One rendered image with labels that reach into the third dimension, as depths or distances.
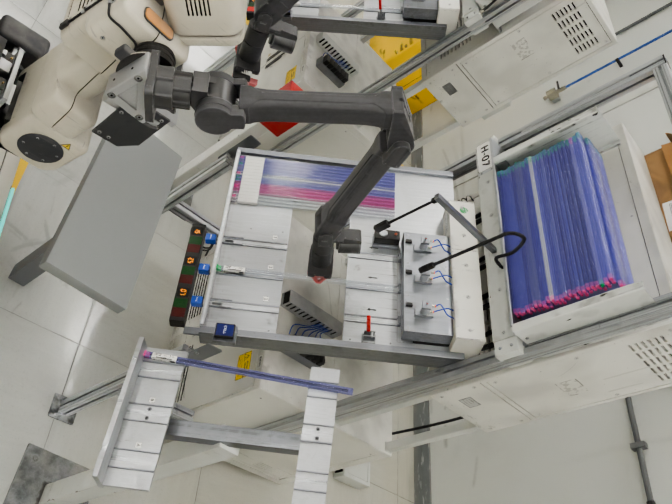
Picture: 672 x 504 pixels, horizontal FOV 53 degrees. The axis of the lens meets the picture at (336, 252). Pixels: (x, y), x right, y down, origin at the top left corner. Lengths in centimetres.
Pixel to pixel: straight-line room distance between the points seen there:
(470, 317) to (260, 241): 64
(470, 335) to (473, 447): 179
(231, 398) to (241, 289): 41
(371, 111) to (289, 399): 108
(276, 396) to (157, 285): 86
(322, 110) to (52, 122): 65
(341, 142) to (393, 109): 187
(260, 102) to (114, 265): 73
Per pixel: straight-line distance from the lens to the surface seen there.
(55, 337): 246
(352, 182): 156
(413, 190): 221
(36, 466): 232
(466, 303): 188
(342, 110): 137
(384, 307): 191
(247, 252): 198
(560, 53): 298
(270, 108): 137
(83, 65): 160
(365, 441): 240
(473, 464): 354
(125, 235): 196
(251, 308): 187
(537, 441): 340
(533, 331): 173
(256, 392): 210
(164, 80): 135
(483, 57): 294
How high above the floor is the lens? 205
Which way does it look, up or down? 33 degrees down
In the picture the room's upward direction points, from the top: 64 degrees clockwise
